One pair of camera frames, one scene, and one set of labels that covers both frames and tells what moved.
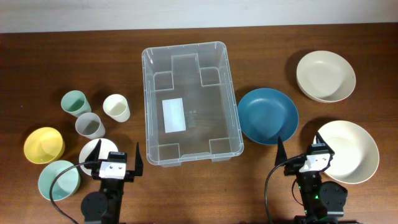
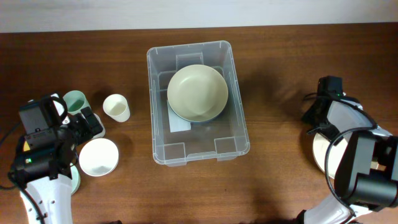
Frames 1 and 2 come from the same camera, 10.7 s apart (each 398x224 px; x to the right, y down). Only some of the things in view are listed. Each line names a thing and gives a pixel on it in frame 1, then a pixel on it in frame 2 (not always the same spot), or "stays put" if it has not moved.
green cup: x=75 y=103 stays put
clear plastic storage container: x=191 y=108 stays put
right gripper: x=293 y=168 -> x=308 y=115
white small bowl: x=106 y=146 stays put
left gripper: x=129 y=175 -> x=86 y=132
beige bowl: x=326 y=76 -> x=197 y=93
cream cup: x=116 y=106 stays put
